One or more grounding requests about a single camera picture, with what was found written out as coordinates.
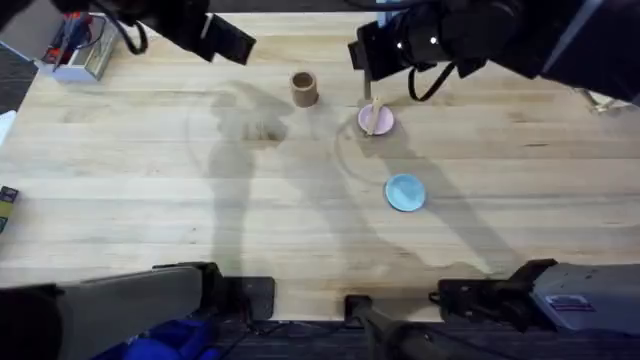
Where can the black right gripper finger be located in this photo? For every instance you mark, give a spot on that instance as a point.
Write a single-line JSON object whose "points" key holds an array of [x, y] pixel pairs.
{"points": [[367, 85]]}

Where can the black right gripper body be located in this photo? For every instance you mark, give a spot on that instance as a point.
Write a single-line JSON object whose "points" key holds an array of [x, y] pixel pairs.
{"points": [[385, 50]]}

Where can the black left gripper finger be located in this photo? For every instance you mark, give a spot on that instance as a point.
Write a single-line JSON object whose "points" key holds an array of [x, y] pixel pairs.
{"points": [[246, 49]]}

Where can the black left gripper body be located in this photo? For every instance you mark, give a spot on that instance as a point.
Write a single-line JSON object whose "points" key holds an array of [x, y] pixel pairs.
{"points": [[222, 37]]}

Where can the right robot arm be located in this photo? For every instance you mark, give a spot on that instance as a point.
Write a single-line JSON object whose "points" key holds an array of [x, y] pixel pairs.
{"points": [[575, 295]]}

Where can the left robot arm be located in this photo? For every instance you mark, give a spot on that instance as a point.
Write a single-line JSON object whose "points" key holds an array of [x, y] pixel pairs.
{"points": [[125, 300]]}

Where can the black left wrist plate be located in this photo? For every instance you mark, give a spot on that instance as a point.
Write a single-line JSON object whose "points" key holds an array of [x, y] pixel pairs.
{"points": [[206, 35]]}

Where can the pink plate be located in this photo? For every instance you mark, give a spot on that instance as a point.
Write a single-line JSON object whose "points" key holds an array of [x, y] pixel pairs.
{"points": [[382, 120]]}

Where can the wooden cup container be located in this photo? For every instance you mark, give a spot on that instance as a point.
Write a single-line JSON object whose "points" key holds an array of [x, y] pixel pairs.
{"points": [[303, 89]]}

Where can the blue plate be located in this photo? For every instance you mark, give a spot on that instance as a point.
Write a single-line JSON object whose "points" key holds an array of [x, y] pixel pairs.
{"points": [[405, 192]]}

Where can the white box of tools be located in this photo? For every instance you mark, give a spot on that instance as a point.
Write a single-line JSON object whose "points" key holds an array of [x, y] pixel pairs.
{"points": [[80, 50]]}

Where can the metal clamp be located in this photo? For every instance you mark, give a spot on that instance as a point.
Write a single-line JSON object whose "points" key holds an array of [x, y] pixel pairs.
{"points": [[602, 102]]}

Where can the black stand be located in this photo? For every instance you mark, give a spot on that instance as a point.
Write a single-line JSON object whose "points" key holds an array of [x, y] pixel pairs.
{"points": [[390, 330]]}

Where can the coloured toy block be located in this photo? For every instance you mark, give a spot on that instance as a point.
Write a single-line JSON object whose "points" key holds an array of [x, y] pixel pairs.
{"points": [[7, 207]]}

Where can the blue bag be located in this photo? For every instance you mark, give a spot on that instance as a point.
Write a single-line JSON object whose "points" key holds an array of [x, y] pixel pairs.
{"points": [[160, 342]]}

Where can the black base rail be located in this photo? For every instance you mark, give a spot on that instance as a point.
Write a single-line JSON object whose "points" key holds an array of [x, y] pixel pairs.
{"points": [[310, 340]]}

